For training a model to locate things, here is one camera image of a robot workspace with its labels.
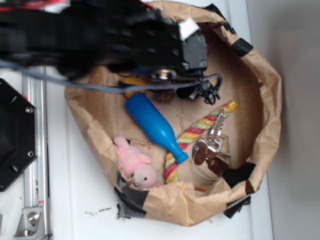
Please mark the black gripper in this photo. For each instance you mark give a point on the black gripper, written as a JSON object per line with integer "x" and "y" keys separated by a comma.
{"x": 176, "y": 52}

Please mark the brown wood chip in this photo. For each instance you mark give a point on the brown wood chip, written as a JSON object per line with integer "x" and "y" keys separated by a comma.
{"x": 165, "y": 97}

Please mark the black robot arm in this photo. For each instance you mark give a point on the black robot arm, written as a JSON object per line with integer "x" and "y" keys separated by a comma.
{"x": 126, "y": 36}

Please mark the blue bottle toy yellow cap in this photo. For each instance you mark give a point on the blue bottle toy yellow cap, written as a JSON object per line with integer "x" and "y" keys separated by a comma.
{"x": 153, "y": 123}

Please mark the brown paper bag bin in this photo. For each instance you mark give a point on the brown paper bag bin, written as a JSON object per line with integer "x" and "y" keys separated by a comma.
{"x": 251, "y": 133}

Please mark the silver key bunch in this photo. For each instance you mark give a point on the silver key bunch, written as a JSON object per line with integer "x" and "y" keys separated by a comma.
{"x": 208, "y": 149}

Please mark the pink plush pig toy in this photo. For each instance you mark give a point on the pink plush pig toy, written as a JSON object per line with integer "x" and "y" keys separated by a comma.
{"x": 135, "y": 165}

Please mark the multicolour twisted rope toy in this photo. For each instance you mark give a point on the multicolour twisted rope toy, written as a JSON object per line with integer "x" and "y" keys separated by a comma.
{"x": 190, "y": 136}

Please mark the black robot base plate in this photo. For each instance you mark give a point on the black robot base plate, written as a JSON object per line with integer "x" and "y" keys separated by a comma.
{"x": 17, "y": 134}

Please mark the aluminium extrusion rail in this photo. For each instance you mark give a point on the aluminium extrusion rail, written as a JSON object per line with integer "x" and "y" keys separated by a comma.
{"x": 36, "y": 176}

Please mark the metal corner bracket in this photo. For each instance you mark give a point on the metal corner bracket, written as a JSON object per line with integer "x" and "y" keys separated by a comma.
{"x": 31, "y": 225}

